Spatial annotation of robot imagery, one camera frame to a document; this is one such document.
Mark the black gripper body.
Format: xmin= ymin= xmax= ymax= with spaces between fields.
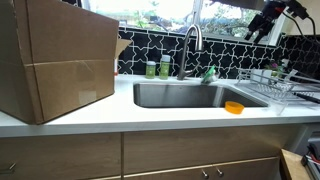
xmin=247 ymin=0 xmax=288 ymax=38

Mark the steel gooseneck faucet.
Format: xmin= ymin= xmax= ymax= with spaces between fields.
xmin=176 ymin=23 xmax=204 ymax=81

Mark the orange plastic bowl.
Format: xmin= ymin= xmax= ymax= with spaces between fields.
xmin=224 ymin=100 xmax=245 ymax=115

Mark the small pink-flowered plant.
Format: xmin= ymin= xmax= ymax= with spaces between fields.
xmin=266 ymin=61 xmax=284 ymax=78

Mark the green sponge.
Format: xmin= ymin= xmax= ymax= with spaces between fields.
xmin=200 ymin=64 xmax=218 ymax=85

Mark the kitchen window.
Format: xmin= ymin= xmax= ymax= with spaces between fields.
xmin=81 ymin=0 xmax=284 ymax=46

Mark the stainless steel sink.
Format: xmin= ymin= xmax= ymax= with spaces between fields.
xmin=132 ymin=81 xmax=270 ymax=109

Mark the tall green soap bottle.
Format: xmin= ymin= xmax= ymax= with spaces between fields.
xmin=158 ymin=54 xmax=172 ymax=81

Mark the short green soap bottle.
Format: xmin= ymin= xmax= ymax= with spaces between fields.
xmin=145 ymin=60 xmax=157 ymax=80

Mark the wooden robot platform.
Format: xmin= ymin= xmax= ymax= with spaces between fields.
xmin=279 ymin=148 xmax=312 ymax=180

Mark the wooden base cabinet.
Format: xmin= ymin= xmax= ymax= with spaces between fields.
xmin=0 ymin=123 xmax=311 ymax=180

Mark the brown cardboard box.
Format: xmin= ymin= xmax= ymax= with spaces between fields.
xmin=0 ymin=0 xmax=133 ymax=126

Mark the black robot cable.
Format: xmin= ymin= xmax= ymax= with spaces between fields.
xmin=283 ymin=3 xmax=320 ymax=44

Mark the steel wire dish rack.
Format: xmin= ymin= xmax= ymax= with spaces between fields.
xmin=234 ymin=68 xmax=320 ymax=105

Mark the black-handled steel spoon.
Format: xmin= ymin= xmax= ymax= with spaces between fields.
xmin=293 ymin=92 xmax=320 ymax=105

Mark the metal drawer handle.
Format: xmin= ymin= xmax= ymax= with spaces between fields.
xmin=0 ymin=162 xmax=17 ymax=177

